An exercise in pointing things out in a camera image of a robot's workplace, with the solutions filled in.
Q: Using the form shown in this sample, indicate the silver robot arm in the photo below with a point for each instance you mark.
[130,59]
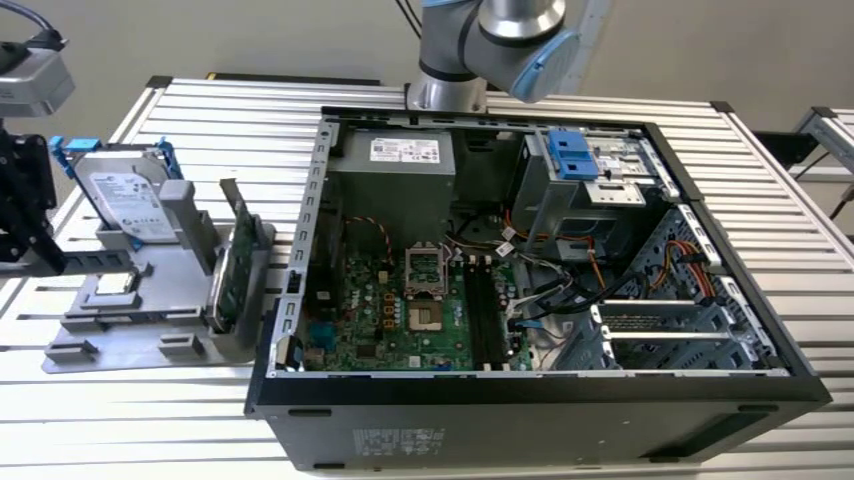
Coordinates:
[508,30]

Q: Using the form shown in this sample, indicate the black RAM slot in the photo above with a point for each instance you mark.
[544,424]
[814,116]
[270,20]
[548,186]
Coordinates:
[501,315]
[482,315]
[473,315]
[492,315]

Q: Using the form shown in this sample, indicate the hard disk in blue carrier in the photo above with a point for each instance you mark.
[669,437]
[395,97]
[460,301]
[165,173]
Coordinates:
[123,195]

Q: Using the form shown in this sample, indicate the silver CPU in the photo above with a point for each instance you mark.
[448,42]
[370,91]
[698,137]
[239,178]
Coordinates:
[117,284]

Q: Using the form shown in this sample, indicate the grey parts rack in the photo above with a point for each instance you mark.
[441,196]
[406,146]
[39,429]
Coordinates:
[174,285]

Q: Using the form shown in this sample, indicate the green graphics card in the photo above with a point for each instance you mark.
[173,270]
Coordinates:
[241,260]

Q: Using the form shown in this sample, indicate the blue board connector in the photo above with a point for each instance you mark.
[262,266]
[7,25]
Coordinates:
[322,335]

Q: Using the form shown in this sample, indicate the grey power supply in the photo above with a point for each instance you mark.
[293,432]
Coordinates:
[394,200]

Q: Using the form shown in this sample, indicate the CPU socket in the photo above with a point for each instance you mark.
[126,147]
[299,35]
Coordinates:
[427,316]

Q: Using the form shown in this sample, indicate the green motherboard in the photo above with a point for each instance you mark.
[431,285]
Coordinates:
[427,350]

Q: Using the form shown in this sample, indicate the blue plastic bay latch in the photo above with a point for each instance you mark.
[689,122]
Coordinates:
[570,155]

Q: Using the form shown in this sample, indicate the black PC case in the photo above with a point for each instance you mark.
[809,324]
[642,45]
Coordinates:
[534,430]

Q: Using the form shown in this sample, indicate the perforated metal disk bay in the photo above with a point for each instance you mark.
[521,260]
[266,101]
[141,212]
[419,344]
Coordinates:
[668,320]

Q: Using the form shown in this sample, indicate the black rectangular block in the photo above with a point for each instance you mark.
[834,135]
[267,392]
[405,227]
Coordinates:
[788,147]

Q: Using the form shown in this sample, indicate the metal slat side table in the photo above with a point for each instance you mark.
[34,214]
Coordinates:
[828,125]

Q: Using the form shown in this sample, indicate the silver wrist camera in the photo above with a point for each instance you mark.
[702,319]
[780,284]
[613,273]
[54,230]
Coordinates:
[34,85]

